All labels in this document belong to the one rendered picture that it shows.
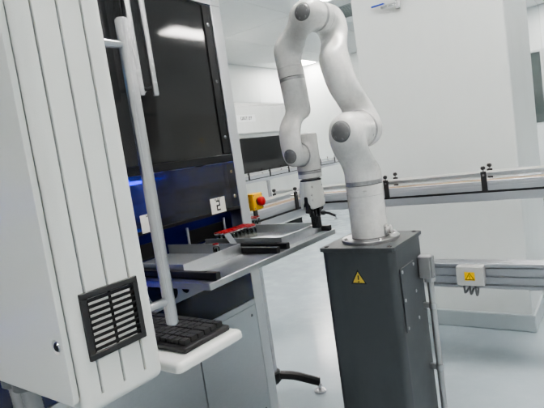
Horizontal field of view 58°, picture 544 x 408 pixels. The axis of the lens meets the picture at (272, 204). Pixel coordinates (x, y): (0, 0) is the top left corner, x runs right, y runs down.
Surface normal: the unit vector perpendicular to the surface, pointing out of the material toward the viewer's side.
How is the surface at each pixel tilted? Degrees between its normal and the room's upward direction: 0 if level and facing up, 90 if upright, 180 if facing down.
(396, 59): 90
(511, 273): 90
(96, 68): 90
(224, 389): 90
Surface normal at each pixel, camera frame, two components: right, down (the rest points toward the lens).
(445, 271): -0.57, 0.17
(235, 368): 0.81, -0.06
